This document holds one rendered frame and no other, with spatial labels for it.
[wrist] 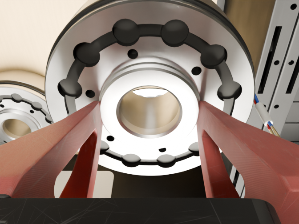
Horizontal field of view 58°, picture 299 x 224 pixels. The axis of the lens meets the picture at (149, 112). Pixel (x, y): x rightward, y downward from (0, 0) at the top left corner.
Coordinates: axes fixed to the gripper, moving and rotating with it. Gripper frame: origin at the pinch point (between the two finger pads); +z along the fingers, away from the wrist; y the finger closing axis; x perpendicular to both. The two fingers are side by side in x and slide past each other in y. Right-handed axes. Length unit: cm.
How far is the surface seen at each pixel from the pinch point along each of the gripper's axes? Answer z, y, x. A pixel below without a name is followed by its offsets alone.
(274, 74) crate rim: 5.4, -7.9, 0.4
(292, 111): 15.6, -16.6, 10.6
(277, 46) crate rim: 5.3, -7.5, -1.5
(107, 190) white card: 10.2, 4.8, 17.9
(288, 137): 15.7, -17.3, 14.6
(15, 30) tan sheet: 15.6, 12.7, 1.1
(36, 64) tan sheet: 15.6, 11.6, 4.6
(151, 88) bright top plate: 12.4, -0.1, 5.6
